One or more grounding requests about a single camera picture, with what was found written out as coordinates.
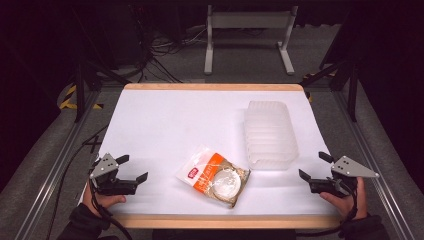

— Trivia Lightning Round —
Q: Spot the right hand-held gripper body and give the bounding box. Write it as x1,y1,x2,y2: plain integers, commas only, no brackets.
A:
309,155,381,199

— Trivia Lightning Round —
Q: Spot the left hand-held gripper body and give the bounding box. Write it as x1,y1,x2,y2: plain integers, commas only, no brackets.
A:
88,152,139,197

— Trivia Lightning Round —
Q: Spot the clear plastic container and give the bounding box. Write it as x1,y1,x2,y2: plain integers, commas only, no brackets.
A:
243,100,300,171

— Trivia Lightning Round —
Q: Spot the orange and white snack packet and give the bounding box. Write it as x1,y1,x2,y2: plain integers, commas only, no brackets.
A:
175,143,252,210

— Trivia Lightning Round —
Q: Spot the person's right hand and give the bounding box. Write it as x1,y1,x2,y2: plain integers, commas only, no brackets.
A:
319,176,369,221

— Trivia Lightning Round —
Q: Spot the person's left hand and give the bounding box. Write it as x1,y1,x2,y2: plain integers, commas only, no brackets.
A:
82,179,128,218

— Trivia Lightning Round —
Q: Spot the black tape cross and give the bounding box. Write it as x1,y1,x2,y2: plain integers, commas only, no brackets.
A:
82,134,103,155

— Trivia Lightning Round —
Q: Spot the white table mat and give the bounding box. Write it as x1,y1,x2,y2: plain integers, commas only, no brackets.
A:
77,88,342,217

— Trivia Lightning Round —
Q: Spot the black metal stand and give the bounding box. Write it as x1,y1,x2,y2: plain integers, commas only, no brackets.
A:
300,59,360,123
73,59,132,123

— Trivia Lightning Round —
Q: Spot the yellow black hazard tape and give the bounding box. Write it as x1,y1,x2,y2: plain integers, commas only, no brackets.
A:
59,84,104,111

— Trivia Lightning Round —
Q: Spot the white metal stand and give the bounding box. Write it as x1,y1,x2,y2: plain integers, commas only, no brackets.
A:
203,4,299,76

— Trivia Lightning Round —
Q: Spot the aluminium floor rail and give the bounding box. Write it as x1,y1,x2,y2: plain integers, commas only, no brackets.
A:
14,89,102,240
332,89,415,240

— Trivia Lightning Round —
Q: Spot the black floor cable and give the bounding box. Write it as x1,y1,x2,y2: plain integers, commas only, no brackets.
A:
45,124,110,240

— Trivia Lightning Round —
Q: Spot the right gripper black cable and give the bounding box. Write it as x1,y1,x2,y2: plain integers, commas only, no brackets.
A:
295,186,361,238

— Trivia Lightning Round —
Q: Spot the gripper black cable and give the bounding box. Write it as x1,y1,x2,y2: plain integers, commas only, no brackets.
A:
88,179,134,240
295,186,361,238

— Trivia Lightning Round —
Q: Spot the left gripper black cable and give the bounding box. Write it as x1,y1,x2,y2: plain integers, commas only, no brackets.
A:
88,179,134,240

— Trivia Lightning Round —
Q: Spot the bundle of floor cables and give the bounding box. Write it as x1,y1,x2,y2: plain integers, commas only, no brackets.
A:
132,24,208,84

